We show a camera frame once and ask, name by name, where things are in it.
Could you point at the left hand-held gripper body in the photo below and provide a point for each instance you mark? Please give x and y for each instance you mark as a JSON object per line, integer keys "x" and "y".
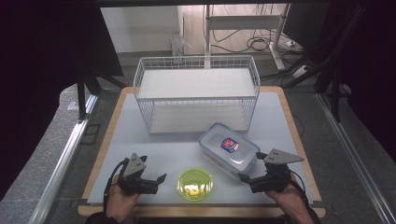
{"x": 134, "y": 166}

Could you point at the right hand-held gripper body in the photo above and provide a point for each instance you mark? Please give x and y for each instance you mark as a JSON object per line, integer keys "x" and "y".
{"x": 275, "y": 179}

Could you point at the clear plastic lidded container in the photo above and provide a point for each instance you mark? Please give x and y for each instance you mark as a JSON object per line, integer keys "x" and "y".
{"x": 229, "y": 146}

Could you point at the green translucent bowl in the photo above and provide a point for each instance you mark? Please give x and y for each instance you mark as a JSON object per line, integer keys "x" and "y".
{"x": 195, "y": 184}

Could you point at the person's right hand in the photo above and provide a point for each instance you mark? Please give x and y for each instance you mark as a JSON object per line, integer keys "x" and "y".
{"x": 292, "y": 200}

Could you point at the person's left hand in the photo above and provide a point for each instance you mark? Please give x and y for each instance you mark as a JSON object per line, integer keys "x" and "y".
{"x": 118, "y": 202}

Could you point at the black metal stand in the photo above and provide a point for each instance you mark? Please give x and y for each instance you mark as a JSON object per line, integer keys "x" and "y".
{"x": 82, "y": 93}
{"x": 334, "y": 90}

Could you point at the white power strip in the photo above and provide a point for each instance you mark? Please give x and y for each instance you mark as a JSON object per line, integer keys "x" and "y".
{"x": 300, "y": 71}

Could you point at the dark curtain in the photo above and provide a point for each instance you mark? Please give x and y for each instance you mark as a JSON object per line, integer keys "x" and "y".
{"x": 370, "y": 62}
{"x": 37, "y": 62}

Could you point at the aluminium rail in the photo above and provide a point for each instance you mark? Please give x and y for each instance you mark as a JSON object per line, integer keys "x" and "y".
{"x": 358, "y": 165}
{"x": 62, "y": 161}

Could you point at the white desk frame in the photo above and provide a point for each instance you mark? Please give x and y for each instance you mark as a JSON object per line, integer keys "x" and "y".
{"x": 243, "y": 21}

